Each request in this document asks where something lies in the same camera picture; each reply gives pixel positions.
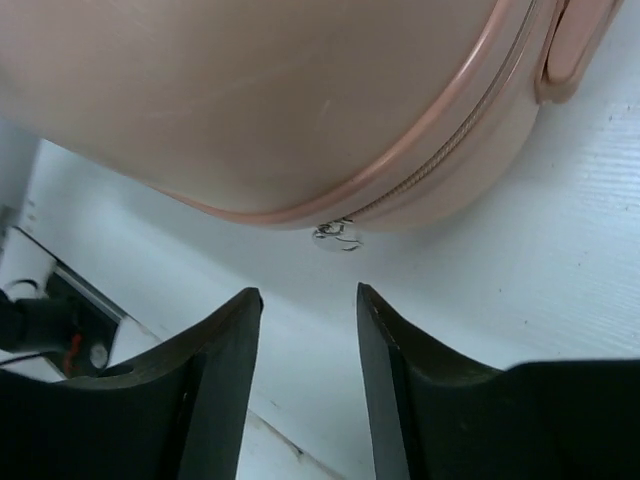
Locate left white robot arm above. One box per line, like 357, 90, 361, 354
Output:
1, 290, 78, 353

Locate pink hard-shell suitcase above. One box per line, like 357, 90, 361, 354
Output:
1, 1, 620, 251

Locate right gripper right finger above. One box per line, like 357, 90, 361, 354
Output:
357, 284, 639, 479

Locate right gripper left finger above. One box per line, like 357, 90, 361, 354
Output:
1, 288, 263, 479

